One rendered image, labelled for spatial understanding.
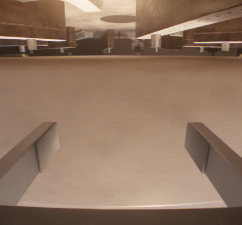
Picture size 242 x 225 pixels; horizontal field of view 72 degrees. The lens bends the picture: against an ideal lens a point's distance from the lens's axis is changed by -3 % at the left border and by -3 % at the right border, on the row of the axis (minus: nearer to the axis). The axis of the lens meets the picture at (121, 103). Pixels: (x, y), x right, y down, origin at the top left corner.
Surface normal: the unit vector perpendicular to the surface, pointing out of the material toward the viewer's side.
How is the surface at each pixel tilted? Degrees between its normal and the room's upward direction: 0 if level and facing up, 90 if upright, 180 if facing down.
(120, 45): 90
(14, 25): 90
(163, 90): 90
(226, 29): 90
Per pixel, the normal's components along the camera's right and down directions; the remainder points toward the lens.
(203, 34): -0.56, 0.23
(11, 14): 0.83, 0.15
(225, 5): -0.98, 0.05
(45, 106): -0.04, 0.27
